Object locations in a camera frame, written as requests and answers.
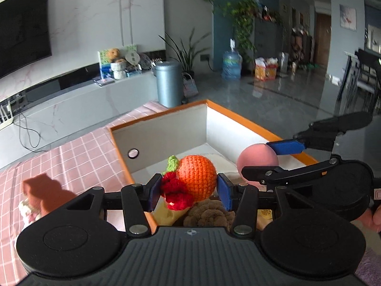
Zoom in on pink makeup sponge egg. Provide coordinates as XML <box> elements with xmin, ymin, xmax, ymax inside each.
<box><xmin>236</xmin><ymin>144</ymin><xmax>279</xmax><ymax>192</ymax></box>

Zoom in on orange snack packet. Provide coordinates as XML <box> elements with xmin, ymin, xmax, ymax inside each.
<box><xmin>256</xmin><ymin>209</ymin><xmax>272</xmax><ymax>230</ymax></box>

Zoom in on brown plush toy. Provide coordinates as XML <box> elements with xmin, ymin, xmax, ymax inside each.
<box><xmin>183</xmin><ymin>199</ymin><xmax>235</xmax><ymax>230</ymax></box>

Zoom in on crochet orange fruit toy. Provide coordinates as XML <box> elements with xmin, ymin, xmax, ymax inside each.
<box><xmin>160</xmin><ymin>155</ymin><xmax>217</xmax><ymax>211</ymax></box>

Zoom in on yellow cloth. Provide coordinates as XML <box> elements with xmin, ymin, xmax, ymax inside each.
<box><xmin>151</xmin><ymin>197</ymin><xmax>189</xmax><ymax>226</ymax></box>

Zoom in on white round towel pad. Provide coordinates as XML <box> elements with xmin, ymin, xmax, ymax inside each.
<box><xmin>205</xmin><ymin>154</ymin><xmax>242</xmax><ymax>185</ymax></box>

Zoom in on orange bear-shaped sponge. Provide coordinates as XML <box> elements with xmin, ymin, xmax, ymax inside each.
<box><xmin>22</xmin><ymin>173</ymin><xmax>76</xmax><ymax>217</ymax></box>

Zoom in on pink white crochet piece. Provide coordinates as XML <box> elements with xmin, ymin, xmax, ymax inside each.
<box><xmin>18</xmin><ymin>199</ymin><xmax>41</xmax><ymax>227</ymax></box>

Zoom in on person's right hand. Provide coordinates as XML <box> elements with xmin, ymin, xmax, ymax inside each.
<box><xmin>357</xmin><ymin>206</ymin><xmax>381</xmax><ymax>233</ymax></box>

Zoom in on black dining chairs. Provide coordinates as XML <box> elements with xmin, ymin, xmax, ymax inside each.
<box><xmin>334</xmin><ymin>48</ymin><xmax>380</xmax><ymax>116</ymax></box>

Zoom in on pink checkered tablecloth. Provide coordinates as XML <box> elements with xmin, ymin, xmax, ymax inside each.
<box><xmin>1</xmin><ymin>101</ymin><xmax>166</xmax><ymax>285</ymax></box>

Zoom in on orange cardboard box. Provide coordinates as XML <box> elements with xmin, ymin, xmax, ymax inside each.
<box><xmin>110</xmin><ymin>100</ymin><xmax>279</xmax><ymax>185</ymax></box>

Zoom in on red yellow gift box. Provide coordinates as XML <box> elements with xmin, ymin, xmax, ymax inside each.
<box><xmin>254</xmin><ymin>57</ymin><xmax>278</xmax><ymax>81</ymax></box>

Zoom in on blue water jug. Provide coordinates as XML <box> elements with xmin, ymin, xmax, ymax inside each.
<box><xmin>221</xmin><ymin>39</ymin><xmax>242</xmax><ymax>80</ymax></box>

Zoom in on white TV console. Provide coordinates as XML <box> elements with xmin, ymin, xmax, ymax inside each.
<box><xmin>1</xmin><ymin>72</ymin><xmax>158</xmax><ymax>168</ymax></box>

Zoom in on woven small basket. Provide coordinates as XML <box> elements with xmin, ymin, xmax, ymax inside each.
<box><xmin>182</xmin><ymin>72</ymin><xmax>199</xmax><ymax>98</ymax></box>

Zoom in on grey metal trash can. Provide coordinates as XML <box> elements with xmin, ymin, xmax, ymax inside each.
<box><xmin>154</xmin><ymin>61</ymin><xmax>183</xmax><ymax>108</ymax></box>

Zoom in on climbing ivy plant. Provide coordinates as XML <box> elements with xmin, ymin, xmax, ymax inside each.
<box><xmin>222</xmin><ymin>0</ymin><xmax>258</xmax><ymax>64</ymax></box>

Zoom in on long-leaf potted plant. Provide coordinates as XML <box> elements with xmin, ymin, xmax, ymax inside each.
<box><xmin>159</xmin><ymin>28</ymin><xmax>211</xmax><ymax>75</ymax></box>

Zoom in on white wifi router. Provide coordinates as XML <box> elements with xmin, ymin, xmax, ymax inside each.
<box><xmin>0</xmin><ymin>101</ymin><xmax>14</xmax><ymax>130</ymax></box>

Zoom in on black wall television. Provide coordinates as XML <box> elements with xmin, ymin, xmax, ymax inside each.
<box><xmin>0</xmin><ymin>0</ymin><xmax>52</xmax><ymax>77</ymax></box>

